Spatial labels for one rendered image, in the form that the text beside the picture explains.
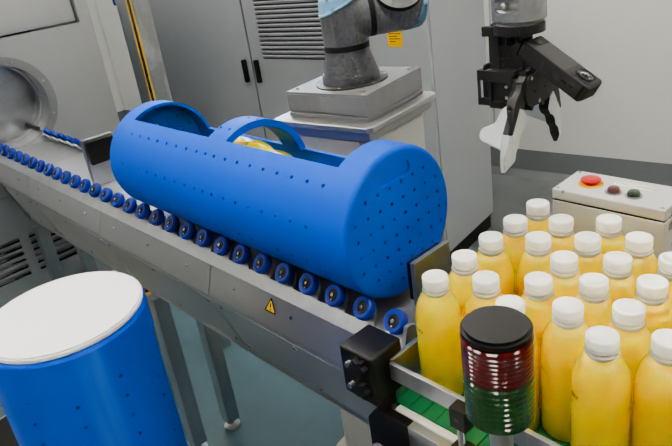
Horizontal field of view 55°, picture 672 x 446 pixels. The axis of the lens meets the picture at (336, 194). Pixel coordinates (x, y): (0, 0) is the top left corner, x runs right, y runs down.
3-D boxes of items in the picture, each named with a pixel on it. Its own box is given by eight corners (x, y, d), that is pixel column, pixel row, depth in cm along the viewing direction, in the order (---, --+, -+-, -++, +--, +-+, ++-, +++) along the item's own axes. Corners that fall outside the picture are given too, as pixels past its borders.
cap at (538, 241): (554, 251, 100) (554, 241, 99) (529, 254, 100) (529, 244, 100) (546, 240, 104) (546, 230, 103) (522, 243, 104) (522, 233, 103)
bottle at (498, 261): (512, 326, 114) (509, 233, 107) (520, 351, 108) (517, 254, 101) (472, 329, 115) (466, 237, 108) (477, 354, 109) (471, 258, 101)
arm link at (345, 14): (320, 43, 169) (311, -10, 164) (369, 34, 170) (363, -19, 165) (326, 50, 158) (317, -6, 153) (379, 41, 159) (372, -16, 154)
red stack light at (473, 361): (487, 338, 63) (486, 304, 61) (548, 363, 58) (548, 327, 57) (448, 373, 59) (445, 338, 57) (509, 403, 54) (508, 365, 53)
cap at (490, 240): (501, 240, 106) (501, 230, 105) (505, 251, 102) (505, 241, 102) (477, 242, 106) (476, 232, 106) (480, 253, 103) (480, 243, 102)
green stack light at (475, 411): (490, 380, 64) (488, 339, 63) (549, 407, 60) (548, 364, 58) (451, 416, 61) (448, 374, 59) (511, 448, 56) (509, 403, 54)
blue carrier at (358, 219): (213, 178, 191) (188, 86, 179) (455, 254, 129) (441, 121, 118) (128, 219, 174) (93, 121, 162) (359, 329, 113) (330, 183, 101)
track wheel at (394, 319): (393, 305, 112) (386, 304, 111) (413, 314, 109) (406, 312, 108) (384, 330, 112) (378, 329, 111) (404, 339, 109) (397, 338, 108)
